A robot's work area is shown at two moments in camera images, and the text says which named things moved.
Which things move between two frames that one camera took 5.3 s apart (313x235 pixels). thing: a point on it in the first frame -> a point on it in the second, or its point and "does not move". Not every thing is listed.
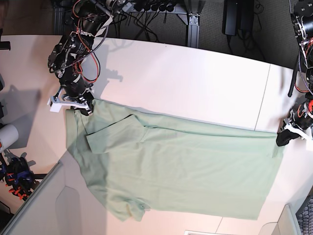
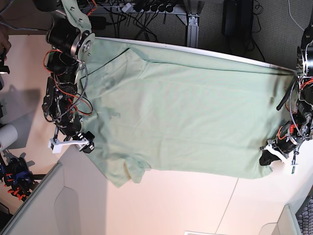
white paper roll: [9, 136] does not move
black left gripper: [78, 89] -> [70, 129]
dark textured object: [304, 215] does not move
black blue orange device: [18, 175] does not move
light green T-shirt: [135, 161] -> [157, 108]
